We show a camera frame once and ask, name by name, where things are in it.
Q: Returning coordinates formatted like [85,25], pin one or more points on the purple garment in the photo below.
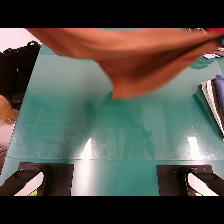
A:
[220,86]

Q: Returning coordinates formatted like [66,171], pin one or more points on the red garment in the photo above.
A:
[216,31]

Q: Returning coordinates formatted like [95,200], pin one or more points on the heap of clothes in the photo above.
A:
[15,71]

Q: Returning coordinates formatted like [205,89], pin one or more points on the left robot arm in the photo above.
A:
[36,181]

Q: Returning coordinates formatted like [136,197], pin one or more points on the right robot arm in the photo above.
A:
[186,181]

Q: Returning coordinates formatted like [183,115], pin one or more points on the orange-brown shirt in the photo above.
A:
[143,63]

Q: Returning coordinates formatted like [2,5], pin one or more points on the striped garment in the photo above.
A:
[213,100]

